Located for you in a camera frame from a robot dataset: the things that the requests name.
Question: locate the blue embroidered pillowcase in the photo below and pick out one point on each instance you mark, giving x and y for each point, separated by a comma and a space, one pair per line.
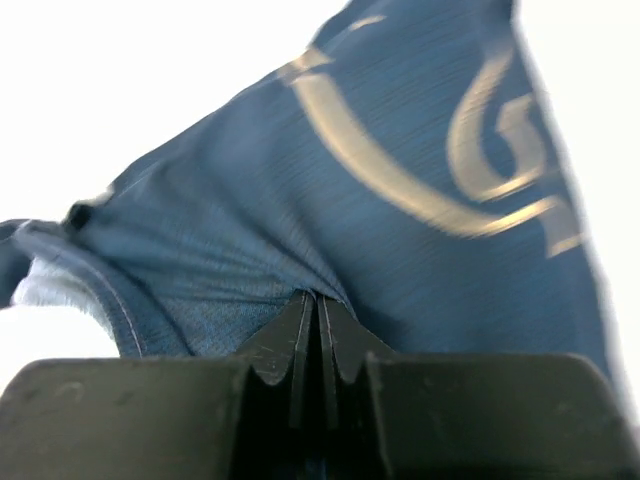
401, 165

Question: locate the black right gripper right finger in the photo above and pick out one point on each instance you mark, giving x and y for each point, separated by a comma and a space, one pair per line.
466, 416

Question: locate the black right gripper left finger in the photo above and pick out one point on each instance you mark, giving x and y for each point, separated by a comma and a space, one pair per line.
236, 417

